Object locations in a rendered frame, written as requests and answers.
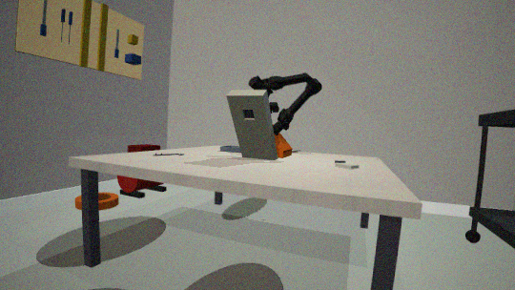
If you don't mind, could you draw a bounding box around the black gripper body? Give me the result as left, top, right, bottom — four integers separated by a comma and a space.
269, 102, 279, 113

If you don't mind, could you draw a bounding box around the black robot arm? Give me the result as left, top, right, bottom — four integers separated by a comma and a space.
248, 72, 322, 135

